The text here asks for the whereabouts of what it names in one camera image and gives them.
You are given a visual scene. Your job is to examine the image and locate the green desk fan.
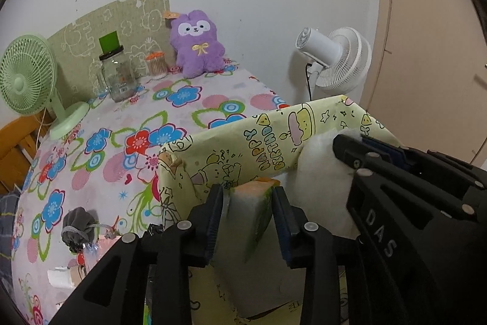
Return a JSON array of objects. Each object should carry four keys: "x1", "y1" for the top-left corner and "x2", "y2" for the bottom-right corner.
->
[{"x1": 0, "y1": 34, "x2": 90, "y2": 140}]

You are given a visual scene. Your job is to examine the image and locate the black fan cable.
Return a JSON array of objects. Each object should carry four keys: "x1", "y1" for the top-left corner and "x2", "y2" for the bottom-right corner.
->
[{"x1": 305, "y1": 62, "x2": 315, "y2": 102}]

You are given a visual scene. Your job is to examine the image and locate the plaid bedding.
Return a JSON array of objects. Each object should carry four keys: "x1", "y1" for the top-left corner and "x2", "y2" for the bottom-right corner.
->
[{"x1": 0, "y1": 192, "x2": 21, "y2": 295}]

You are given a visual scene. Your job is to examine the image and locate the purple plush bunny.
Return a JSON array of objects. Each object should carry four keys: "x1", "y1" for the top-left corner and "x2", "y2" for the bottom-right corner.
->
[{"x1": 168, "y1": 9, "x2": 226, "y2": 79}]

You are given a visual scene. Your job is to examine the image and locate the cotton swab jar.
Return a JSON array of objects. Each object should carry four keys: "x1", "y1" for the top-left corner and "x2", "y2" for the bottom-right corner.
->
[{"x1": 145, "y1": 51, "x2": 168, "y2": 80}]

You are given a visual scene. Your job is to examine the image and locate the glass jar with handle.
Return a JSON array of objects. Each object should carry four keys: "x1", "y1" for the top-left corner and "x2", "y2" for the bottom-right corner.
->
[{"x1": 97, "y1": 48, "x2": 139, "y2": 104}]

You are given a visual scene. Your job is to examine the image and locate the grey drawstring pouch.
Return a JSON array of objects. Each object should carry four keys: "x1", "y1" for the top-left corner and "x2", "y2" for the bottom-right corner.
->
[{"x1": 61, "y1": 207, "x2": 100, "y2": 253}]

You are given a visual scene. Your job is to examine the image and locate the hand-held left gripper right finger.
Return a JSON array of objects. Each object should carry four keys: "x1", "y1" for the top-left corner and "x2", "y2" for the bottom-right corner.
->
[{"x1": 271, "y1": 187, "x2": 381, "y2": 325}]

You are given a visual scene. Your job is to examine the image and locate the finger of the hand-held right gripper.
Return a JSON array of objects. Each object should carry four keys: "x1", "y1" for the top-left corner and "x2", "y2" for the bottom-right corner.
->
[
  {"x1": 361, "y1": 136, "x2": 487, "y2": 192},
  {"x1": 333, "y1": 133, "x2": 478, "y2": 221}
]

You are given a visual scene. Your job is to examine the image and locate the white orange snack packet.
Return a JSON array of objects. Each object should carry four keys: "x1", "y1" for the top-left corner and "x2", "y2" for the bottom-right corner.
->
[{"x1": 211, "y1": 178, "x2": 284, "y2": 314}]

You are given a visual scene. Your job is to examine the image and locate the white standing fan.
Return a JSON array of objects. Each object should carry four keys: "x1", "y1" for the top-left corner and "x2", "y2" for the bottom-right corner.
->
[{"x1": 296, "y1": 26, "x2": 372, "y2": 101}]

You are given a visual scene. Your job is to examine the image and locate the yellow printed fabric storage box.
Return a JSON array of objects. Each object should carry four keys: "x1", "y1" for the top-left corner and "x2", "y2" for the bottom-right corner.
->
[{"x1": 142, "y1": 94, "x2": 404, "y2": 325}]

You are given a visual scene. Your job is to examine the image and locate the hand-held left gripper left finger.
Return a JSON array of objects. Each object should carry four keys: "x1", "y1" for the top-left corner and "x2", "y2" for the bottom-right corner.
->
[{"x1": 49, "y1": 184, "x2": 225, "y2": 325}]

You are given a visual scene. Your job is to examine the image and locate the white fluffy cotton wad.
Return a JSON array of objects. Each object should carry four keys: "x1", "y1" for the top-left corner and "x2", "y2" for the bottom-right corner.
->
[{"x1": 295, "y1": 131, "x2": 362, "y2": 239}]

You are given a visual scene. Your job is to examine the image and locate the beige door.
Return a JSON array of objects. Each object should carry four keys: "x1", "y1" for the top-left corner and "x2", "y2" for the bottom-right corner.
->
[{"x1": 359, "y1": 0, "x2": 487, "y2": 173}]

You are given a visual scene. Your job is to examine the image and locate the green printed board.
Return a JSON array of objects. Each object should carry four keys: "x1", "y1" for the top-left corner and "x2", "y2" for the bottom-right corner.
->
[{"x1": 47, "y1": 0, "x2": 177, "y2": 101}]

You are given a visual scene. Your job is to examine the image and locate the pale fan power cord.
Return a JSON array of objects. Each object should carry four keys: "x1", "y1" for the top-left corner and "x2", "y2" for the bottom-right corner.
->
[{"x1": 36, "y1": 108, "x2": 52, "y2": 143}]

